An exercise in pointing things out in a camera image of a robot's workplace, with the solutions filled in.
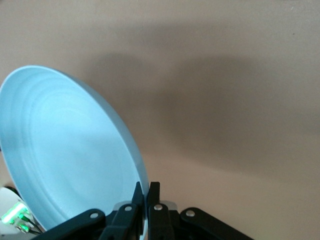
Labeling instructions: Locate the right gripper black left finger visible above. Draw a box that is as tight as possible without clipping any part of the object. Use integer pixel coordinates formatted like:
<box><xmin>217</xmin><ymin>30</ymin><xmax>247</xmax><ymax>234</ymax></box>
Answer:
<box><xmin>29</xmin><ymin>181</ymin><xmax>146</xmax><ymax>240</ymax></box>

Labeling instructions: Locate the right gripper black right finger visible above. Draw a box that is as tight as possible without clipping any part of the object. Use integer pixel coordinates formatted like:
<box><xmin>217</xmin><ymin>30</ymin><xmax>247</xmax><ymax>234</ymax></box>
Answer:
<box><xmin>146</xmin><ymin>181</ymin><xmax>254</xmax><ymax>240</ymax></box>

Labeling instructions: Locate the blue plate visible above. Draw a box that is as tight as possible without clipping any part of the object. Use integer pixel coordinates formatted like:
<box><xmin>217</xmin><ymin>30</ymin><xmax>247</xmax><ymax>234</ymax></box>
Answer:
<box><xmin>0</xmin><ymin>65</ymin><xmax>151</xmax><ymax>237</ymax></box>

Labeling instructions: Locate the brown table cover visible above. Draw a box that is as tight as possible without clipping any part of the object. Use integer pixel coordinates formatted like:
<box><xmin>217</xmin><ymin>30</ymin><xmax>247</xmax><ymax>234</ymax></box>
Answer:
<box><xmin>0</xmin><ymin>0</ymin><xmax>320</xmax><ymax>240</ymax></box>

